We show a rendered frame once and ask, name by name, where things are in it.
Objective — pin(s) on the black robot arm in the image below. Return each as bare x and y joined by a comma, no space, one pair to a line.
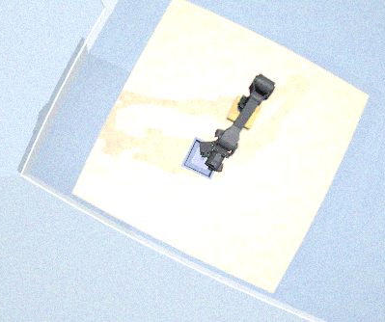
260,90

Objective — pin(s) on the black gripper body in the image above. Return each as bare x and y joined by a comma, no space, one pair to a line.
217,133

